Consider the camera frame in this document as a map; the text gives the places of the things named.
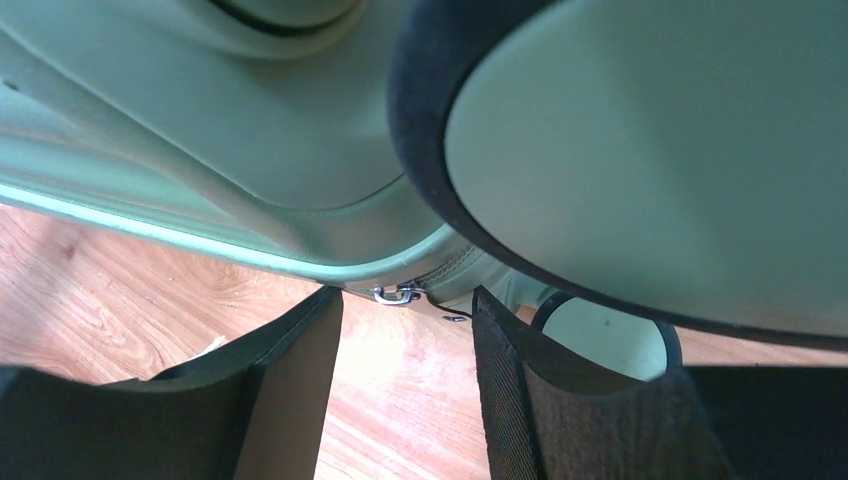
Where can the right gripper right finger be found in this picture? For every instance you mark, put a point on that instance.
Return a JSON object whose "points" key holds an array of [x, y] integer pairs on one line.
{"points": [[549, 413]]}

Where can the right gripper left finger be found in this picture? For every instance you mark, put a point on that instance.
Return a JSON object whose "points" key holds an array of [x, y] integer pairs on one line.
{"points": [[253, 408]]}

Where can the green suitcase wheel front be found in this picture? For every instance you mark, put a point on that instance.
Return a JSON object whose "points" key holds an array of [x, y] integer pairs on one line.
{"points": [[636, 347]]}

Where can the metal zipper pull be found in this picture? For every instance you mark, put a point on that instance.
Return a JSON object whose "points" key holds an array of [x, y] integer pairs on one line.
{"points": [[397, 295]]}

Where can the green suitcase wheel lid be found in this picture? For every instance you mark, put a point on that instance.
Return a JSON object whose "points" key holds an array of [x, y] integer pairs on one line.
{"points": [[682, 160]]}

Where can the green suitcase blue lining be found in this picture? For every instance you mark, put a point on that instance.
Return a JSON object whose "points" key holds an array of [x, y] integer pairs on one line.
{"points": [[252, 131]]}

